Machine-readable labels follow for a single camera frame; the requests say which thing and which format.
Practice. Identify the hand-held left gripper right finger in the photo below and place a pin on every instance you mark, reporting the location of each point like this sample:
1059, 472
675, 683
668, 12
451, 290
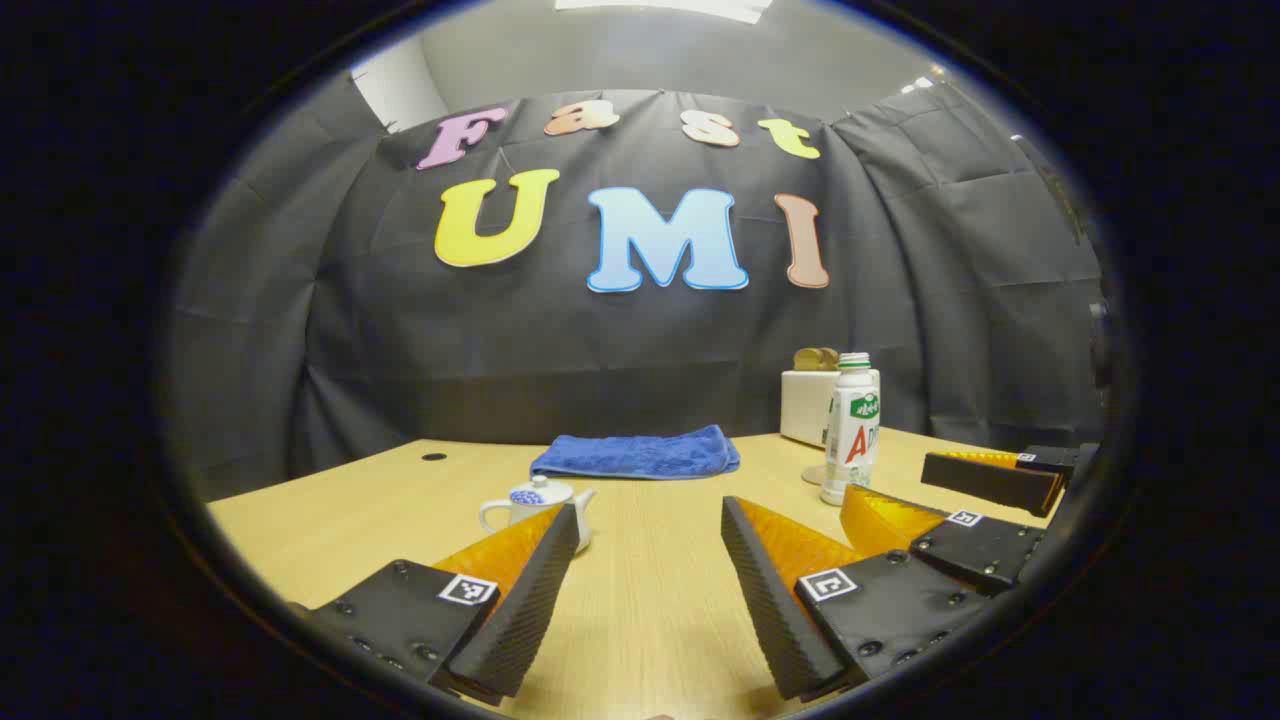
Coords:
760, 600

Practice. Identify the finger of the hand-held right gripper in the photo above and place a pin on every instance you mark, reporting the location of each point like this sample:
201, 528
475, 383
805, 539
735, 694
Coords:
985, 485
985, 555

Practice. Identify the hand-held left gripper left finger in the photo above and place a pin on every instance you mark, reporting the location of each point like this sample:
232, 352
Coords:
520, 620

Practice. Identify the white teacup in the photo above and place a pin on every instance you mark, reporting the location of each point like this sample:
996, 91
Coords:
520, 515

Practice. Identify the white blue teacup lid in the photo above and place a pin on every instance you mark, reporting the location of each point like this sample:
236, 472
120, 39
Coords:
540, 492

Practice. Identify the round coaster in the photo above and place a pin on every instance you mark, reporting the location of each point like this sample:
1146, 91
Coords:
812, 474

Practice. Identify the white water bottle green label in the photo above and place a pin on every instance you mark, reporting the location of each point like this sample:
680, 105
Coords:
852, 440

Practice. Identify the blue towel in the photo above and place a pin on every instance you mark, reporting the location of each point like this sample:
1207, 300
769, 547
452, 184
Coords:
640, 455

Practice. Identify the white toaster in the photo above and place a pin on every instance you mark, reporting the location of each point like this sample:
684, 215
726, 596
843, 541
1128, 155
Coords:
803, 405

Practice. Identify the brown bread slice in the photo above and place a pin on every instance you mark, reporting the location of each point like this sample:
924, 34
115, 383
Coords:
830, 358
806, 360

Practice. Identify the ceiling light panel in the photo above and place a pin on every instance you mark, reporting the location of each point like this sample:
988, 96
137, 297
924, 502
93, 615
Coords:
660, 6

